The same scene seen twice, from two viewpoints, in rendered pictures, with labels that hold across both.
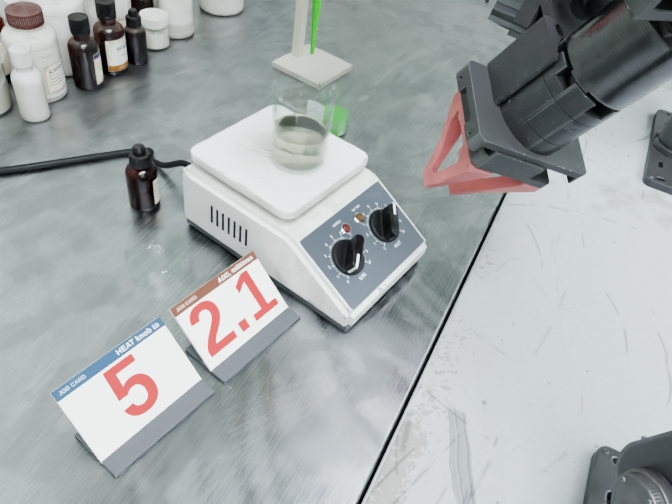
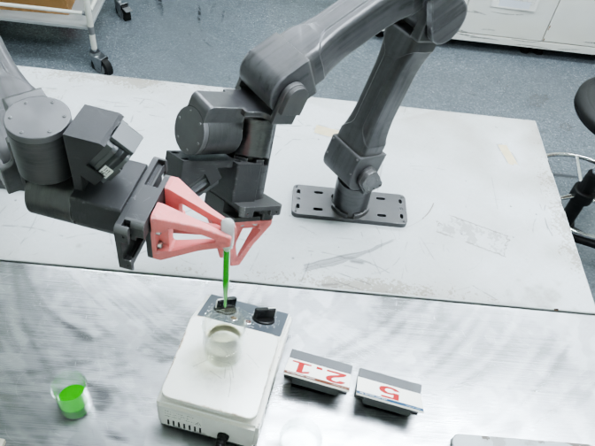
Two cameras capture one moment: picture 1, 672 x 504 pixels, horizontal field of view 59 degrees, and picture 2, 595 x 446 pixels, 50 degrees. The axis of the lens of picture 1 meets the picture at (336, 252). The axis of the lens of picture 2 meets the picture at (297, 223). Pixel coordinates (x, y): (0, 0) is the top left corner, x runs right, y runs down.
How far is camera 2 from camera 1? 0.79 m
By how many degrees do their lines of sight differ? 70
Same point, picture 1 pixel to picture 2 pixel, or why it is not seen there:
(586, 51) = (266, 149)
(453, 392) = (295, 271)
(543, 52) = (255, 168)
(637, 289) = not seen: hidden behind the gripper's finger
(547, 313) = not seen: hidden behind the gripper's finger
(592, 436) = (285, 217)
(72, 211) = not seen: outside the picture
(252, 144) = (223, 384)
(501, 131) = (266, 200)
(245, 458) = (380, 341)
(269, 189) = (263, 355)
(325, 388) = (326, 323)
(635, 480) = (367, 177)
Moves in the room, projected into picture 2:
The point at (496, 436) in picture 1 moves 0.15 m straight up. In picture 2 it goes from (308, 251) to (320, 187)
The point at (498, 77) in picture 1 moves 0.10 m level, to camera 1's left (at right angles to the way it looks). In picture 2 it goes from (245, 196) to (265, 258)
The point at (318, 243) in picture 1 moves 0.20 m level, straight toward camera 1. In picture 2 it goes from (271, 330) to (402, 298)
